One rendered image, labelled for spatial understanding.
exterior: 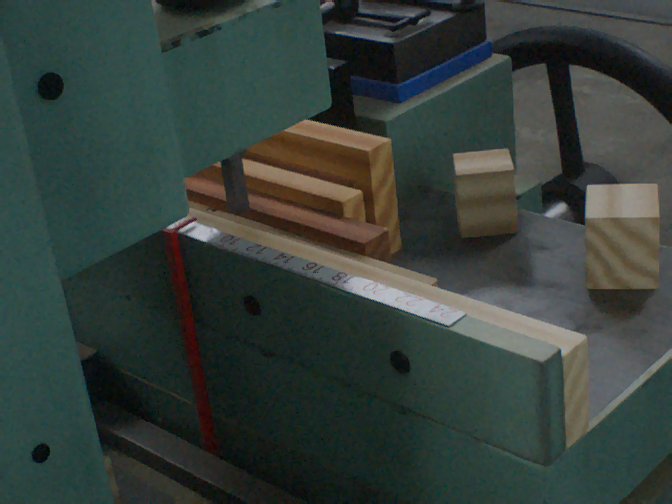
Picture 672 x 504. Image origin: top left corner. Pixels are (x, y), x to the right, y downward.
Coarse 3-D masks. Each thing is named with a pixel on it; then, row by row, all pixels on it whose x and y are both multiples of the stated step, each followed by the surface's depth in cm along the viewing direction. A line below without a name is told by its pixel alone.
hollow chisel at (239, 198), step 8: (224, 160) 67; (232, 160) 67; (240, 160) 67; (224, 168) 68; (232, 168) 67; (240, 168) 68; (224, 176) 68; (232, 176) 67; (240, 176) 68; (224, 184) 68; (232, 184) 68; (240, 184) 68; (232, 192) 68; (240, 192) 68; (232, 200) 68; (240, 200) 68; (248, 200) 69; (232, 208) 69; (240, 208) 68; (248, 208) 69
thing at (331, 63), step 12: (336, 60) 77; (336, 72) 76; (348, 72) 76; (336, 84) 76; (348, 84) 77; (336, 96) 76; (348, 96) 77; (336, 108) 77; (348, 108) 77; (312, 120) 79; (324, 120) 78; (336, 120) 77; (348, 120) 77
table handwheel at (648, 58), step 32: (544, 32) 91; (576, 32) 89; (512, 64) 94; (576, 64) 90; (608, 64) 88; (640, 64) 86; (576, 128) 94; (576, 160) 94; (544, 192) 95; (576, 192) 93
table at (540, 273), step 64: (448, 192) 80; (448, 256) 72; (512, 256) 71; (576, 256) 70; (128, 320) 73; (576, 320) 64; (640, 320) 64; (256, 384) 67; (320, 384) 63; (640, 384) 59; (320, 448) 65; (384, 448) 61; (448, 448) 58; (576, 448) 55; (640, 448) 60
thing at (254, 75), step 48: (240, 0) 63; (288, 0) 63; (192, 48) 59; (240, 48) 61; (288, 48) 64; (192, 96) 60; (240, 96) 62; (288, 96) 65; (192, 144) 61; (240, 144) 63
